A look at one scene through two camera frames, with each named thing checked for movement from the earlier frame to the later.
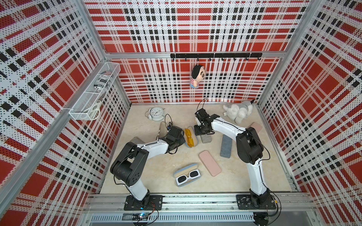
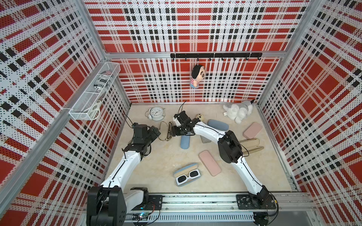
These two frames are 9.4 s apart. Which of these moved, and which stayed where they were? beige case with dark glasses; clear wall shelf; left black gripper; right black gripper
Moved: right black gripper; left black gripper
Stayed: clear wall shelf; beige case with dark glasses
